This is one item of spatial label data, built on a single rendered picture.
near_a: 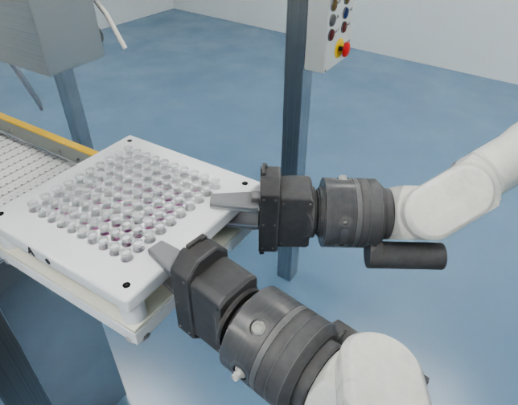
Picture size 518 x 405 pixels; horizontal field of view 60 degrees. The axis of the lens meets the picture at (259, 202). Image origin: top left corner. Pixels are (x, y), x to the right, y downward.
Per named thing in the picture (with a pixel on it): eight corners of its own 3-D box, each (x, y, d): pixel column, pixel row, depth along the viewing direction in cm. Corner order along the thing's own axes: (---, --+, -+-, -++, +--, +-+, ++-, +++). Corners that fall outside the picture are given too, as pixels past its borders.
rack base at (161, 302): (0, 258, 58) (-7, 244, 56) (137, 171, 74) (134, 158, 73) (137, 345, 47) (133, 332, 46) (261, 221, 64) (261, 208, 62)
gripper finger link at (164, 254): (166, 241, 50) (205, 268, 47) (143, 256, 48) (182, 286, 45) (165, 231, 49) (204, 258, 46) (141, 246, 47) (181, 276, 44)
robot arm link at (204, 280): (148, 269, 39) (249, 347, 33) (224, 217, 45) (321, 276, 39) (163, 350, 47) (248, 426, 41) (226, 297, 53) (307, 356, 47)
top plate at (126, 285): (-15, 229, 55) (-21, 216, 53) (132, 145, 71) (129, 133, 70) (129, 316, 44) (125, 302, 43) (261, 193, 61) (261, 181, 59)
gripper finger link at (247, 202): (211, 195, 57) (260, 196, 57) (209, 211, 54) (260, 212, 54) (211, 185, 56) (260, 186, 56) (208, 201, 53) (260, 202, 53)
